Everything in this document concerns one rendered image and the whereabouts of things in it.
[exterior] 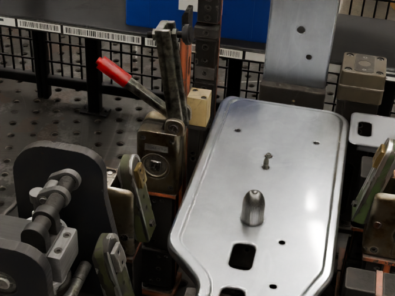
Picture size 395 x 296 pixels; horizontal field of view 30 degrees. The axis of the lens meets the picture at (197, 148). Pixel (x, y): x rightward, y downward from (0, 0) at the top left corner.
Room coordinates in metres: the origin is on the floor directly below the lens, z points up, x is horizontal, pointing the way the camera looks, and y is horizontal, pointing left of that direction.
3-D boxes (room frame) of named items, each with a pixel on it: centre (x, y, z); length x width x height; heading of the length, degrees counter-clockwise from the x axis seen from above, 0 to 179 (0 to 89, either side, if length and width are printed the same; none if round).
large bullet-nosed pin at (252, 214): (0.79, -0.08, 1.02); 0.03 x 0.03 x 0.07
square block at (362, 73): (1.16, -0.29, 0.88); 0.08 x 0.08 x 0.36; 79
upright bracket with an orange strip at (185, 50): (1.04, 0.03, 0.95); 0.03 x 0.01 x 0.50; 169
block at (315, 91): (1.17, -0.17, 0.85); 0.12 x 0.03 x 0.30; 79
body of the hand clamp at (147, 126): (0.95, 0.06, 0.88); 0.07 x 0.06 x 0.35; 79
